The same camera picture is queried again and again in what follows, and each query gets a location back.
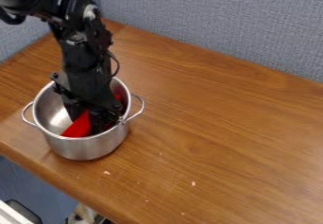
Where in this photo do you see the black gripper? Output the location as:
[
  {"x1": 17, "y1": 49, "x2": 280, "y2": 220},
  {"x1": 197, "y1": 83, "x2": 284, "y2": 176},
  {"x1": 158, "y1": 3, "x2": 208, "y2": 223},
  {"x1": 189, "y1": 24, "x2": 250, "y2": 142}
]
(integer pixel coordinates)
[{"x1": 50, "y1": 56, "x2": 122, "y2": 134}]

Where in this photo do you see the red block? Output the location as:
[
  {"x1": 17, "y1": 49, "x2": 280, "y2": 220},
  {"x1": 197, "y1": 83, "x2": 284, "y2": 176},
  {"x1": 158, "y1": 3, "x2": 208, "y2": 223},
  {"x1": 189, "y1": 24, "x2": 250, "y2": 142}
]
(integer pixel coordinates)
[{"x1": 59, "y1": 93, "x2": 125, "y2": 138}]

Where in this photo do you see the stainless steel pot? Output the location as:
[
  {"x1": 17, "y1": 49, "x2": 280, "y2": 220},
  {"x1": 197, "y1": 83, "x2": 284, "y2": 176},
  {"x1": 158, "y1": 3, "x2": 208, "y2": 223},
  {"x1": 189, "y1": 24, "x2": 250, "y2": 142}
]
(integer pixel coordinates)
[{"x1": 19, "y1": 78, "x2": 145, "y2": 161}]

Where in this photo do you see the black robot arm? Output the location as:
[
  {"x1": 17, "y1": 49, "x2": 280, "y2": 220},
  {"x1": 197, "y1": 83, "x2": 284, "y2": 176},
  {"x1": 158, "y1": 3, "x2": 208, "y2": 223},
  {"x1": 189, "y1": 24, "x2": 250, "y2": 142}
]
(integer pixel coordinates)
[{"x1": 0, "y1": 0, "x2": 122, "y2": 136}]

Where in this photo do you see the white black object under table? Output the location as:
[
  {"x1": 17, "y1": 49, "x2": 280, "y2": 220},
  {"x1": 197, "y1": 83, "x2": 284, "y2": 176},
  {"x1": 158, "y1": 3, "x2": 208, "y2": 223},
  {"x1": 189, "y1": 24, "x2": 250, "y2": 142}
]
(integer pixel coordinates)
[{"x1": 62, "y1": 203, "x2": 113, "y2": 224}]

